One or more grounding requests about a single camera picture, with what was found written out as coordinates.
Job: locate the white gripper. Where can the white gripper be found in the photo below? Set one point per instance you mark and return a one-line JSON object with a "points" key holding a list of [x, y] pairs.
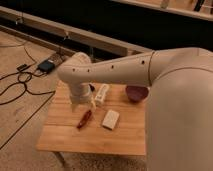
{"points": [[81, 94]]}

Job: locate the white plastic bottle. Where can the white plastic bottle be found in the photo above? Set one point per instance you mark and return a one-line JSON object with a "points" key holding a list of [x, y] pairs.
{"points": [[101, 94]]}

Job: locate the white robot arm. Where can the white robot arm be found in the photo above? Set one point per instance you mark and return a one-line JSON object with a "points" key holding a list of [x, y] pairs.
{"points": [[179, 108]]}

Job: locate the dark red ceramic bowl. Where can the dark red ceramic bowl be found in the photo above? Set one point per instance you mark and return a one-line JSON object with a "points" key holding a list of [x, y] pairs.
{"points": [[136, 94]]}

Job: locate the red pocket knife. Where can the red pocket knife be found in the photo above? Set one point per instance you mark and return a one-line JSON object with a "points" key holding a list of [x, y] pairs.
{"points": [[84, 119]]}

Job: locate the white rectangular box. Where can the white rectangular box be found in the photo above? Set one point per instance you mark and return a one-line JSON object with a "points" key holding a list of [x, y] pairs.
{"points": [[110, 119]]}

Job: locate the wooden table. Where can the wooden table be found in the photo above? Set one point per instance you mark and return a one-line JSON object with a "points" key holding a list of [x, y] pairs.
{"points": [[60, 131]]}

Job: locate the black power adapter box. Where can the black power adapter box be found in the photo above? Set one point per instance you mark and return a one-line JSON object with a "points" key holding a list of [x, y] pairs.
{"points": [[46, 66]]}

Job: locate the metal table leg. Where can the metal table leg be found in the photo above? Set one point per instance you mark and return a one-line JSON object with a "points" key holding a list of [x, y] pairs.
{"points": [[60, 158]]}

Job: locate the small black plug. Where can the small black plug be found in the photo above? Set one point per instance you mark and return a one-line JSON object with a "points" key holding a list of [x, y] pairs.
{"points": [[22, 67]]}

